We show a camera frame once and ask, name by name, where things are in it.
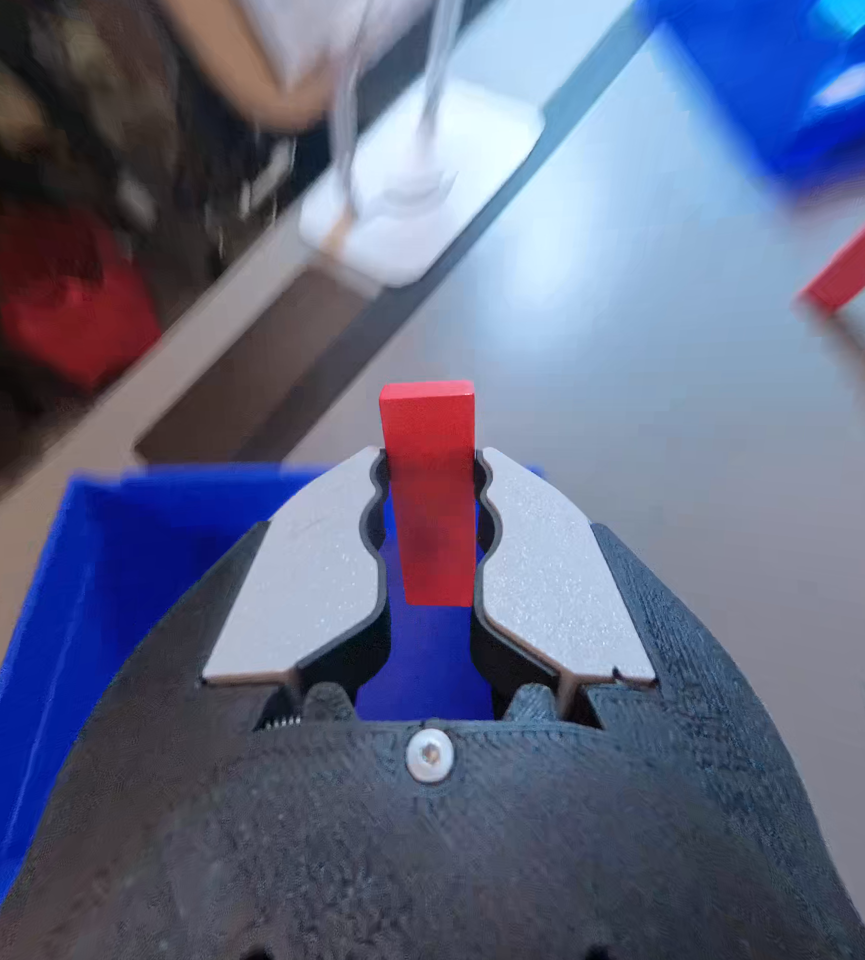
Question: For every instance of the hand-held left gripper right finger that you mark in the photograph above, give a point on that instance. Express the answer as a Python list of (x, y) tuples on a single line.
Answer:
[(560, 592)]

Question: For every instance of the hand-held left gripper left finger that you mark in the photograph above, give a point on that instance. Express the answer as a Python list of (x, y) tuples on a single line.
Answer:
[(297, 592)]

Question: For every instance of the red rectangular wooden block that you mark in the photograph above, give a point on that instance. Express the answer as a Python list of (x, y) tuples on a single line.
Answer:
[(429, 480), (860, 255)]

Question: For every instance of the blue plastic bin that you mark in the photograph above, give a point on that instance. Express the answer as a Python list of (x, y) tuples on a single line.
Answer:
[(777, 75), (102, 585)]

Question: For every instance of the red bag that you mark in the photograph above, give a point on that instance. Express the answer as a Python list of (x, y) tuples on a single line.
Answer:
[(72, 300)]

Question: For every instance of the white document stand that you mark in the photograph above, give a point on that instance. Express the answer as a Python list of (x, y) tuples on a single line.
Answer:
[(417, 210)]

